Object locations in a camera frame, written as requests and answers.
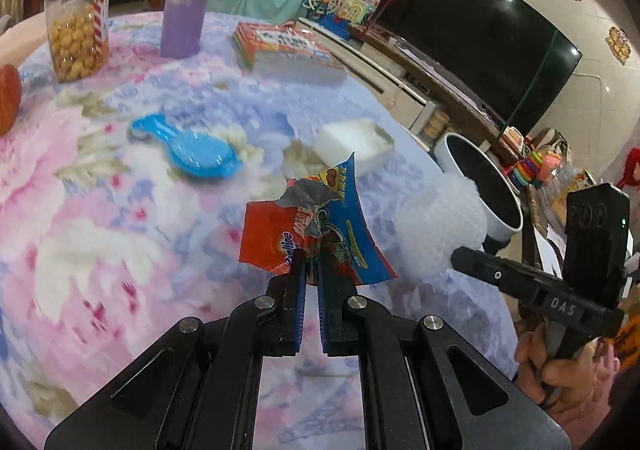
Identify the clear plastic snack jar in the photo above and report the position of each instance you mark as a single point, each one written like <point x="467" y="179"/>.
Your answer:
<point x="77" y="32"/>

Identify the red orange candy wrapper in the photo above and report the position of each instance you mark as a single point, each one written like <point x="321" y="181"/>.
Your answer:
<point x="315" y="213"/>

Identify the orange red apple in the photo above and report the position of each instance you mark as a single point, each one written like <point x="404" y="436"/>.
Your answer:
<point x="10" y="96"/>

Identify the rainbow stacking ring toy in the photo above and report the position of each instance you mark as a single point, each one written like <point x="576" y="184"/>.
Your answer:
<point x="526" y="172"/>

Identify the black flat screen television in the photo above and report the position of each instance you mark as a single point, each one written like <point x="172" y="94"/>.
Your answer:
<point x="502" y="53"/>

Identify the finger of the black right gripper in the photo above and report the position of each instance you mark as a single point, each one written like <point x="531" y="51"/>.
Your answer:
<point x="546" y="295"/>

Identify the toy ferris wheel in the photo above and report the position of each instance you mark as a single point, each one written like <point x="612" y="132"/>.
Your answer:
<point x="317" y="9"/>

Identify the white round trash bin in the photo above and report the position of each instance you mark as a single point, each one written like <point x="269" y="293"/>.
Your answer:
<point x="456" y="154"/>

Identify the stack of children's books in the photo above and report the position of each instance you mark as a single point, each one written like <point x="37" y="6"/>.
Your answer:
<point x="285" y="54"/>

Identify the blue toy hairbrush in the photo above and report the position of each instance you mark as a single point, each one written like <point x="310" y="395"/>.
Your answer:
<point x="199" y="155"/>

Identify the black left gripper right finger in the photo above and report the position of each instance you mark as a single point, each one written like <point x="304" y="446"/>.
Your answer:
<point x="424" y="386"/>

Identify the white foam fruit net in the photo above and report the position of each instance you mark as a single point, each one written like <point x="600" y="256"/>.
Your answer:
<point x="432" y="224"/>

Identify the white and wood TV cabinet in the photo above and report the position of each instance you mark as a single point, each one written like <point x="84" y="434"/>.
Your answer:
<point x="414" y="99"/>

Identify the colourful toy box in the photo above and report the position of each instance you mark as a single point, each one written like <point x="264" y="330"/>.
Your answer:
<point x="354" y="11"/>

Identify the person's right hand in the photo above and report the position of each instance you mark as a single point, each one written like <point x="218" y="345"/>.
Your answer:
<point x="584" y="383"/>

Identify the white foam block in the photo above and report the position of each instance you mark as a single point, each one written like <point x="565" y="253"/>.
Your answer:
<point x="363" y="138"/>

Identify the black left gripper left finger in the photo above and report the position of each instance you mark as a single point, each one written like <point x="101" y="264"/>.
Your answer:
<point x="195" y="387"/>

